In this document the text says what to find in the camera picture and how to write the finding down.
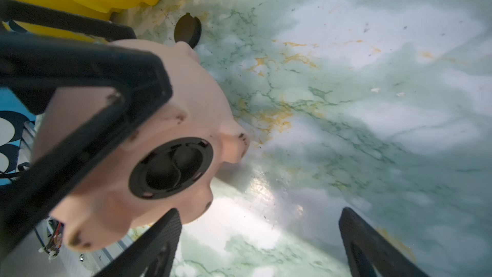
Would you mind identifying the pink piggy bank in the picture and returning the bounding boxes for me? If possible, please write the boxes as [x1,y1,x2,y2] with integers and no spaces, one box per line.
[32,39,251,253]

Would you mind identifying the aluminium front rail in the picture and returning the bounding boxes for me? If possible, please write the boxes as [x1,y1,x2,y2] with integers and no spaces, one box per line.
[0,118,135,277]

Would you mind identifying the black round plug cap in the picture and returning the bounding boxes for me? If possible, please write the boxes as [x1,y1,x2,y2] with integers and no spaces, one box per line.
[174,13,202,49]
[129,137,213,200]

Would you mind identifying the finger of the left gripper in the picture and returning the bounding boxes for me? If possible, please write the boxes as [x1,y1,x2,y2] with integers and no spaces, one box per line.
[1,33,172,257]
[1,0,137,41]

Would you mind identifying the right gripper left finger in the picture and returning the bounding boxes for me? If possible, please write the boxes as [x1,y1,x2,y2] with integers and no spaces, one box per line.
[96,209,182,277]

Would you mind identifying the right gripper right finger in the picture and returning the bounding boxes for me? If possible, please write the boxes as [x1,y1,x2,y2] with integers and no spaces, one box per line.
[338,207,427,277]

